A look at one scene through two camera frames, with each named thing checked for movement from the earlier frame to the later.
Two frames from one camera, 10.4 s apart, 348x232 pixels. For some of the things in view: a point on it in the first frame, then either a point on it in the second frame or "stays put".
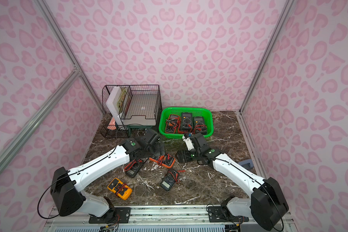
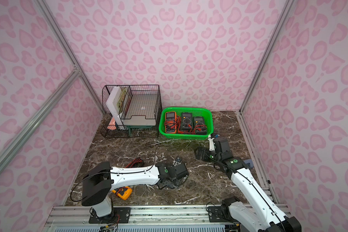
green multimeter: (199, 125) stays put
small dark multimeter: (132, 168) stays put
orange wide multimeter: (166, 160) to (170, 123)
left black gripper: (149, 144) to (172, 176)
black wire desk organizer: (128, 108) stays put
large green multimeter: (186, 122) stays put
